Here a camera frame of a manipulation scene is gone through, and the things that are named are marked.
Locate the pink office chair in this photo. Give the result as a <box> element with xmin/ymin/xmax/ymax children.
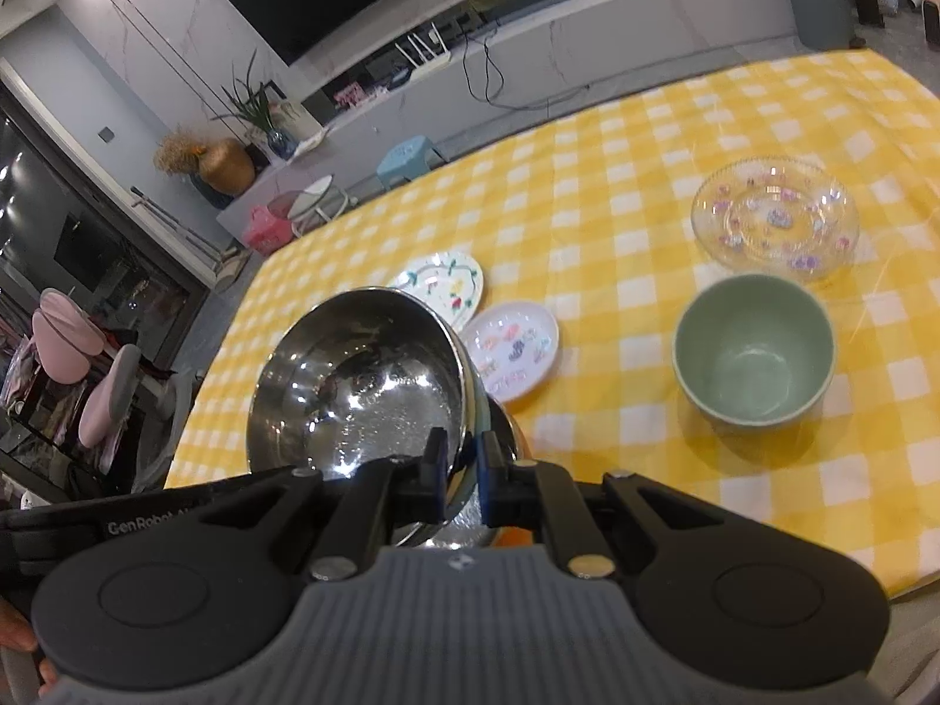
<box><xmin>31</xmin><ymin>288</ymin><xmax>198</xmax><ymax>489</ymax></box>

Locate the light blue stool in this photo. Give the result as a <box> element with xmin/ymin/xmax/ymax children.
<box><xmin>376</xmin><ymin>135</ymin><xmax>432</xmax><ymax>189</ymax></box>

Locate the person's left hand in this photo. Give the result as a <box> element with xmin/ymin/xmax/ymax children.
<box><xmin>0</xmin><ymin>596</ymin><xmax>57</xmax><ymax>686</ymax></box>

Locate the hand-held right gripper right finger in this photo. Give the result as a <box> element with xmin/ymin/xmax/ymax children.
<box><xmin>477</xmin><ymin>433</ymin><xmax>737</xmax><ymax>580</ymax></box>

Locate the black cable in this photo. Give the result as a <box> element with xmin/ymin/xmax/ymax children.
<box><xmin>461</xmin><ymin>35</ymin><xmax>509</xmax><ymax>102</ymax></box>

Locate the small white patterned plate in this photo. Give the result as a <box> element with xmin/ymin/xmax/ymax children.
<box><xmin>461</xmin><ymin>301</ymin><xmax>561</xmax><ymax>404</ymax></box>

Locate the green ceramic bowl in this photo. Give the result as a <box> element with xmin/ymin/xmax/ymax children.
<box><xmin>672</xmin><ymin>273</ymin><xmax>839</xmax><ymax>434</ymax></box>

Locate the dark glass sliding door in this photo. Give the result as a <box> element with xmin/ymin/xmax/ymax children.
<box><xmin>0</xmin><ymin>62</ymin><xmax>221</xmax><ymax>456</ymax></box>

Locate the yellow checked tablecloth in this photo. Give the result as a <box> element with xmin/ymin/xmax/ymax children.
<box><xmin>163</xmin><ymin>50</ymin><xmax>940</xmax><ymax>599</ymax></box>

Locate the green plant in blue vase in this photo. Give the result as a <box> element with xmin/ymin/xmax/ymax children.
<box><xmin>211</xmin><ymin>50</ymin><xmax>304</xmax><ymax>160</ymax></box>

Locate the white fruit-print plate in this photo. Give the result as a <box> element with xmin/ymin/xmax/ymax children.
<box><xmin>388</xmin><ymin>253</ymin><xmax>486</xmax><ymax>333</ymax></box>

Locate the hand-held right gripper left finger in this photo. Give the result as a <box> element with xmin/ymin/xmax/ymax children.
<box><xmin>192</xmin><ymin>426</ymin><xmax>449</xmax><ymax>580</ymax></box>

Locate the grey television cabinet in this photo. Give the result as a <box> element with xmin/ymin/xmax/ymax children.
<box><xmin>216</xmin><ymin>0</ymin><xmax>803</xmax><ymax>230</ymax></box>

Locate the dark long-handled stick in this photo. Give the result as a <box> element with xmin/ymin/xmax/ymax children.
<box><xmin>130</xmin><ymin>185</ymin><xmax>223</xmax><ymax>267</ymax></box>

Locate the dried flower bunch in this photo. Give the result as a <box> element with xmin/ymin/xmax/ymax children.
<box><xmin>153</xmin><ymin>127</ymin><xmax>216</xmax><ymax>177</ymax></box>

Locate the stainless steel bowl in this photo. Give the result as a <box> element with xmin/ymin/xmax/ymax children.
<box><xmin>397</xmin><ymin>382</ymin><xmax>527</xmax><ymax>552</ymax></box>
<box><xmin>248</xmin><ymin>288</ymin><xmax>487</xmax><ymax>546</ymax></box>

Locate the white router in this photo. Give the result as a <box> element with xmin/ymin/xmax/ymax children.
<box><xmin>395</xmin><ymin>24</ymin><xmax>454</xmax><ymax>80</ymax></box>

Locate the clear glass flower-print plate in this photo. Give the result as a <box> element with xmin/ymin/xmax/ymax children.
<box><xmin>690</xmin><ymin>156</ymin><xmax>861</xmax><ymax>283</ymax></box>

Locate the pink bag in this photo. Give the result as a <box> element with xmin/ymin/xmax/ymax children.
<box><xmin>241</xmin><ymin>206</ymin><xmax>296</xmax><ymax>257</ymax></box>

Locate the glass-top round stool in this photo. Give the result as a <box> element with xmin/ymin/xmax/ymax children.
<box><xmin>281</xmin><ymin>174</ymin><xmax>351</xmax><ymax>237</ymax></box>

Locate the gold round vase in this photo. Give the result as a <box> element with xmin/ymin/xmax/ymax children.
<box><xmin>197</xmin><ymin>137</ymin><xmax>257</xmax><ymax>196</ymax></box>

